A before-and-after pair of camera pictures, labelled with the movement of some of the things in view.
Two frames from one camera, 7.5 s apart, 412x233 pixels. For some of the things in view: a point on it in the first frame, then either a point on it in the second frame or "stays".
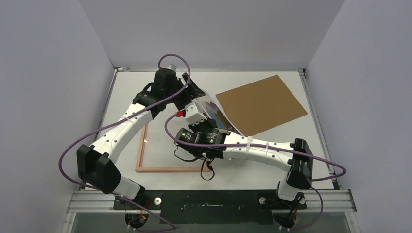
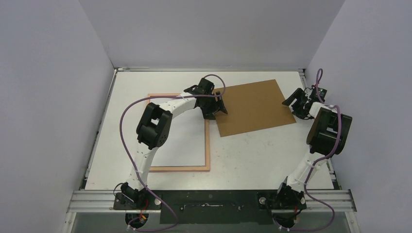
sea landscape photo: [212, 107] -> [186, 146]
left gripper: [191, 91] -> [209, 114]
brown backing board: [261, 105] stays
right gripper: [203, 125] -> [296, 102]
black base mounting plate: [211, 207] stays
